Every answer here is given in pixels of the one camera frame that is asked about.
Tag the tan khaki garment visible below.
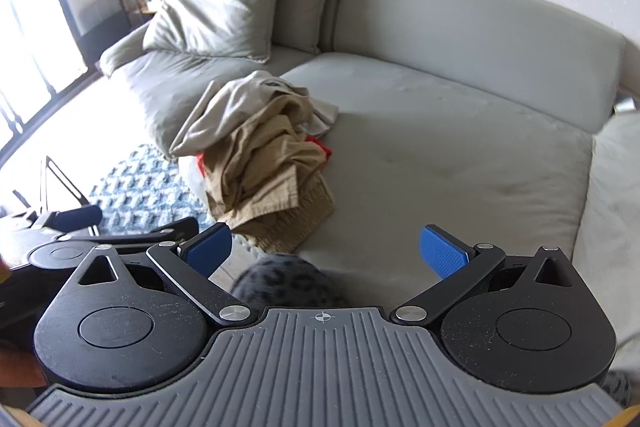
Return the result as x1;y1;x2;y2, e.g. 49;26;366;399
202;94;337;253

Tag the white printed garment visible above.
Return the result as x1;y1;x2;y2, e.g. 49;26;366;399
167;69;341;160

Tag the grey sofa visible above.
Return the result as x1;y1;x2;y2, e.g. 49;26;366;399
97;0;640;408

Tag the window with black frame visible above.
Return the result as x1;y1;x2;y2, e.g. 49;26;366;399
0;0;98;150

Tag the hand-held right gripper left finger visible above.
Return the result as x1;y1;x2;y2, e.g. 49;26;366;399
65;223;258;327

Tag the blue white patterned rug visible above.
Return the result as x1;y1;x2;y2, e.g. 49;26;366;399
87;142;211;233

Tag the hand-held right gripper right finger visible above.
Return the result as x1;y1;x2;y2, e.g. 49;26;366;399
390;224;587;327

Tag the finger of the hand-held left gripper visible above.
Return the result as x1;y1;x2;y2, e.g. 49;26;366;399
47;205;104;235
90;216;200;250

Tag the black metal frame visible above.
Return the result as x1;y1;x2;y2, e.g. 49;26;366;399
45;155;90;204

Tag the red garment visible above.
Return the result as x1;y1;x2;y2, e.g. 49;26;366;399
195;134;333;178

